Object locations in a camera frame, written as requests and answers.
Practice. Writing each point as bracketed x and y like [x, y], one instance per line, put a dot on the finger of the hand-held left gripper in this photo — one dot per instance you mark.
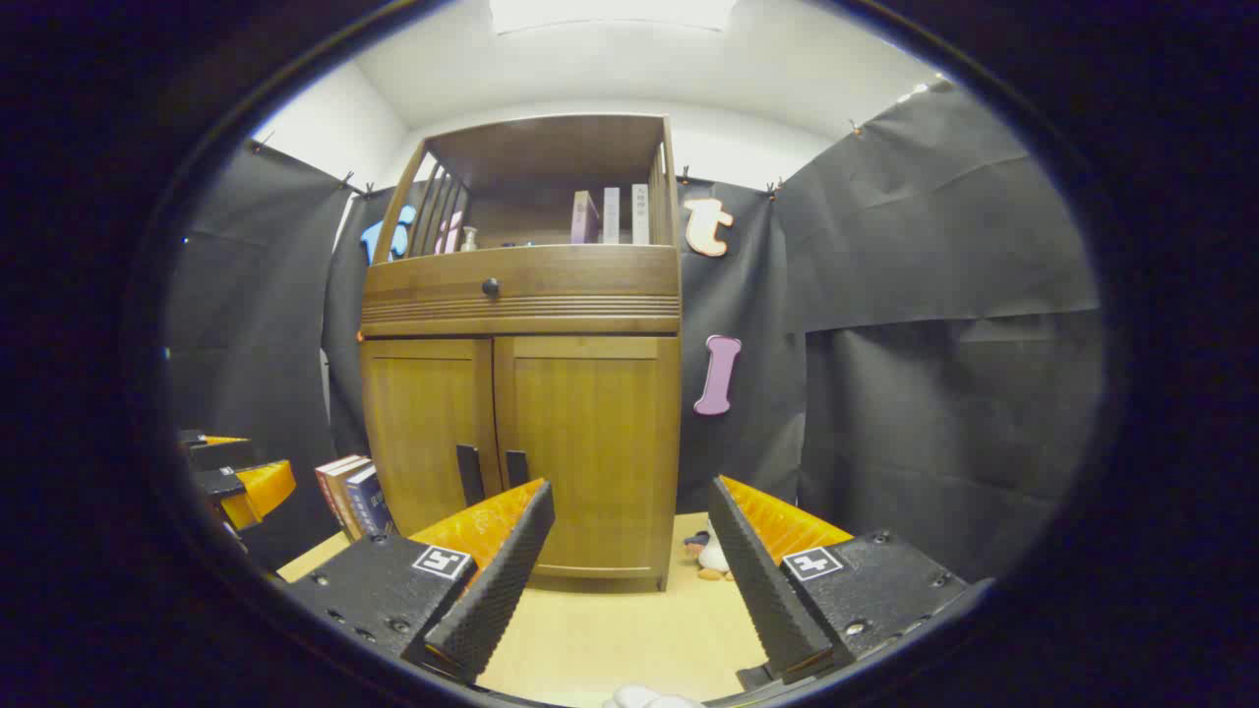
[261, 487]
[221, 452]

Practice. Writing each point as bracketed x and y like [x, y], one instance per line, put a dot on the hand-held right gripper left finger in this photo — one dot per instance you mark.
[497, 590]

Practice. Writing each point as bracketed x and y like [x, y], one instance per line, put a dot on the wooden double-door shoe cabinet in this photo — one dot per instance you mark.
[521, 320]

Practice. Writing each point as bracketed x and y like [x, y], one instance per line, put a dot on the pink upright book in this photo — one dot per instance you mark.
[584, 218]

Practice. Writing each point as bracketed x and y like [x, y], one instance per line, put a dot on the red and white book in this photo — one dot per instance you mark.
[328, 484]

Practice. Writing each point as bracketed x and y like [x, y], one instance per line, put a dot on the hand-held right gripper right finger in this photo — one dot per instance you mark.
[762, 590]

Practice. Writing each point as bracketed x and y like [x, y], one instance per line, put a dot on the wooden drawer with black knob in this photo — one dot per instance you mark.
[570, 275]

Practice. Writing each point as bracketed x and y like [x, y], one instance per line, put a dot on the black backdrop cloth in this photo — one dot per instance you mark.
[934, 295]

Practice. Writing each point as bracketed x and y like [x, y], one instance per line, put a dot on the blue book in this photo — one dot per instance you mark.
[369, 506]

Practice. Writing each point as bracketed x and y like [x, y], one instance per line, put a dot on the small white plush toy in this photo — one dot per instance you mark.
[712, 559]

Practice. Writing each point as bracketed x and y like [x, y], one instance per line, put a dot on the small bottle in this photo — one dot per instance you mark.
[469, 241]

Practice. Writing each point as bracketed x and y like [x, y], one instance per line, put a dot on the pale upright book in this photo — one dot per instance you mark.
[611, 216]
[640, 214]

